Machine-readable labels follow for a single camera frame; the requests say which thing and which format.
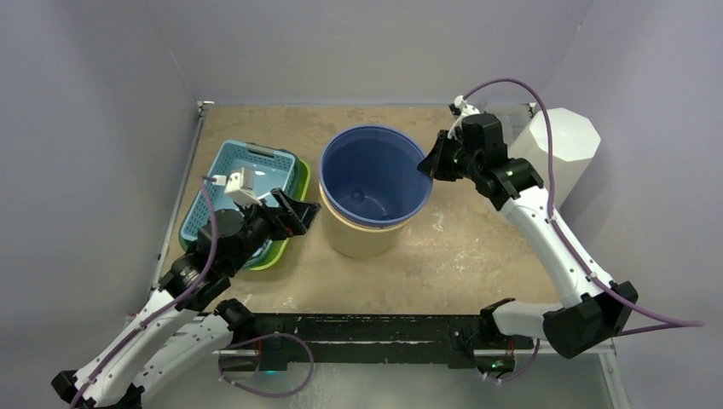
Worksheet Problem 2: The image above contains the lime green tray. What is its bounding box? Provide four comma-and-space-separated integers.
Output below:
249, 158, 311, 271

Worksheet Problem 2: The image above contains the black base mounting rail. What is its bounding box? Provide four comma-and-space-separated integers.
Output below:
231, 313, 534, 371

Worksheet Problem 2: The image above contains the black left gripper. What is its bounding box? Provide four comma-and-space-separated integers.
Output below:
227, 187, 321, 274

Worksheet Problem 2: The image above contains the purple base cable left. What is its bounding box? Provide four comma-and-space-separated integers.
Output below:
217, 332, 315, 399

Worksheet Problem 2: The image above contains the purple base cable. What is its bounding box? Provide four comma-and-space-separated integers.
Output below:
217, 332, 315, 399
480, 338, 541, 385

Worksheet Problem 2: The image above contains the dark green tray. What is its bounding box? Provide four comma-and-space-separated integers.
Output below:
178, 140, 300, 250

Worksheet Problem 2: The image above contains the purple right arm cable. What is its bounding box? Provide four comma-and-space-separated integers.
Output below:
463, 78, 704, 337

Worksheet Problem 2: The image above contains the blue round bucket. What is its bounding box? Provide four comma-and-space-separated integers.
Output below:
318, 124, 432, 228

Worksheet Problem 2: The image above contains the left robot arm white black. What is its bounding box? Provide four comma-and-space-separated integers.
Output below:
51, 188, 321, 408

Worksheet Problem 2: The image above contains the cream printed bucket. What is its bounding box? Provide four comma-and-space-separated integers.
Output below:
319, 184, 409, 258

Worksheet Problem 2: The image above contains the white octagonal large container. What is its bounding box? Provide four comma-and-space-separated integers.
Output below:
508, 108, 601, 209

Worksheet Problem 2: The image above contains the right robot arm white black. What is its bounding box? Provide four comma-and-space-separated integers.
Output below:
417, 113, 639, 359

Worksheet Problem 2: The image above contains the clear plastic small box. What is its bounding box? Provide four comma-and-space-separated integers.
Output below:
484, 102, 538, 145

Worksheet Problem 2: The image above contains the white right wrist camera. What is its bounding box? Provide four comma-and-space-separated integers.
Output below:
447, 95, 481, 139

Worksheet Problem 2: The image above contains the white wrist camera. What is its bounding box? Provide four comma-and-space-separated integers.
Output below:
211, 167, 261, 208
447, 95, 481, 139

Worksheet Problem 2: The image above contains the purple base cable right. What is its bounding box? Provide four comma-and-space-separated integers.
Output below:
480, 338, 541, 385

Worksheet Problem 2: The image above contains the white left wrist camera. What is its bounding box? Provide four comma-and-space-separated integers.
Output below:
211, 167, 261, 208

